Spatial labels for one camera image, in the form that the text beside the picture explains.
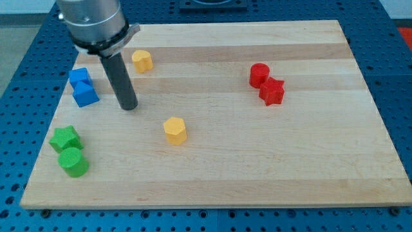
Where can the blue cube block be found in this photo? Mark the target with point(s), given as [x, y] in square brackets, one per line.
[79, 75]

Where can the blue triangle block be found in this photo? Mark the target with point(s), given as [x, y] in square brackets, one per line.
[84, 94]

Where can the yellow heart block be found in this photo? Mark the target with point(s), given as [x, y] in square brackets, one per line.
[142, 61]

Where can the light wooden board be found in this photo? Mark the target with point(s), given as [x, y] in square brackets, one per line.
[324, 146]

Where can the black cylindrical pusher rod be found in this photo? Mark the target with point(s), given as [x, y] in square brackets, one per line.
[120, 81]

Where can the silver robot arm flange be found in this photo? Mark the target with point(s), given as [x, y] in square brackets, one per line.
[97, 27]

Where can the red star block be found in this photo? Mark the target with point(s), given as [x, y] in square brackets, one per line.
[272, 91]

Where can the red cylinder block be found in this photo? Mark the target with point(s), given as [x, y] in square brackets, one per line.
[259, 73]

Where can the yellow hexagon block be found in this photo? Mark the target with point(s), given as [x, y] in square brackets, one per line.
[175, 131]

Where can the green star block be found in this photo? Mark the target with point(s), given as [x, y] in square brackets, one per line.
[64, 138]

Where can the green cylinder block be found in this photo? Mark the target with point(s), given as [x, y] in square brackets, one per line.
[73, 162]

